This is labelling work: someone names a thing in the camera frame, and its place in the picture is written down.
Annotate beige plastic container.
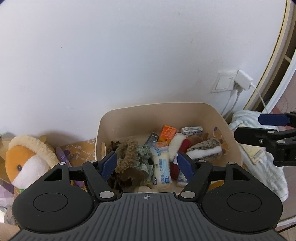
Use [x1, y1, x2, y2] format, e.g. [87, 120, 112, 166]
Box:
[95, 102, 243, 193]

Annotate dark brown scrunchie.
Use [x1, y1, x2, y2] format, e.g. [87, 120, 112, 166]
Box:
[107, 141, 139, 192]

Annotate grey striped hedgehog plush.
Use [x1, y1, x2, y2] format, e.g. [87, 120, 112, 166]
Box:
[186, 137, 226, 160]

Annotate white charger block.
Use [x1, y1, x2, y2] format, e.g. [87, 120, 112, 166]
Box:
[234, 70, 253, 91]

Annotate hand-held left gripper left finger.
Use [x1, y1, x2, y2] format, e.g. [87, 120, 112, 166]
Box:
[43, 152, 118, 202]

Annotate white wall socket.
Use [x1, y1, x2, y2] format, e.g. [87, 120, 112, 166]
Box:
[210, 71, 238, 93]

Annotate clear blue print packet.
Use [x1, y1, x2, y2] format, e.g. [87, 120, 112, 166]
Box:
[153, 142, 169, 151]

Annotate light blue towel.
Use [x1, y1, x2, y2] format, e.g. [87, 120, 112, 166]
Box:
[228, 110, 289, 202]

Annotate orange white plush toy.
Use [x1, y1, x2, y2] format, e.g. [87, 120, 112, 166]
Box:
[5, 134, 61, 193]

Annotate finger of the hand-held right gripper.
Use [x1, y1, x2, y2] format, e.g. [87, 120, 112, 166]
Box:
[258, 111, 296, 127]
[233, 126, 296, 149]

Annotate pink patterned panel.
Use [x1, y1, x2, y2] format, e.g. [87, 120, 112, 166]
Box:
[269, 85, 296, 114]

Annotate blue white patterned packet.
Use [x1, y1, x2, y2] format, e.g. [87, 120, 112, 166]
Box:
[177, 173, 188, 187]

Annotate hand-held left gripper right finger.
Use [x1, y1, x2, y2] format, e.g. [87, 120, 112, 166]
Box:
[176, 152, 252, 200]

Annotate dark foil sachet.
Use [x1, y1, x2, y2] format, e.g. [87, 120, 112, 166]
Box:
[145, 132, 160, 145]

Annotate white power plug cord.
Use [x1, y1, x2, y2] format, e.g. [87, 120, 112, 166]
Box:
[221, 88, 243, 117]

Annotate brown curly scrunchie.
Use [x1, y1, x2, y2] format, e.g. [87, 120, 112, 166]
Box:
[115, 137, 139, 175]

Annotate purple pen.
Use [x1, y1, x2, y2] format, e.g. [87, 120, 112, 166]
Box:
[55, 146, 83, 188]

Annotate white wipes packet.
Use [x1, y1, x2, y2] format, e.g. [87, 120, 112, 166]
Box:
[149, 147, 173, 186]

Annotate green plaid scrunchie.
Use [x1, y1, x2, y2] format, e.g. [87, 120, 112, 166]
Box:
[136, 145, 155, 183]

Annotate blue white box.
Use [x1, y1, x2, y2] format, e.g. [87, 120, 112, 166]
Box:
[181, 126, 204, 135]

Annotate lilac patterned cloth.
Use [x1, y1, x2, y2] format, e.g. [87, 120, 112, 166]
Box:
[0, 181, 17, 226]

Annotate red white plush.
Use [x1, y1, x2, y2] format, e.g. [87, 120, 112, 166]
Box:
[168, 133, 192, 180]

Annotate wooden cabinet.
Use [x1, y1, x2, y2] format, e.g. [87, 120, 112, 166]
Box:
[243, 0, 296, 113]

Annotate orange box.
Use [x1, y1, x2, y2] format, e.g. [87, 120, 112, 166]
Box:
[159, 125, 177, 142]

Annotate orange floral patterned cloth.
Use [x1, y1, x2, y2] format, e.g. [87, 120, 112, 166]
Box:
[58, 138, 97, 168]

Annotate beige paper wrapper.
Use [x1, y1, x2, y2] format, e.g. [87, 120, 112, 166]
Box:
[243, 146, 264, 165]

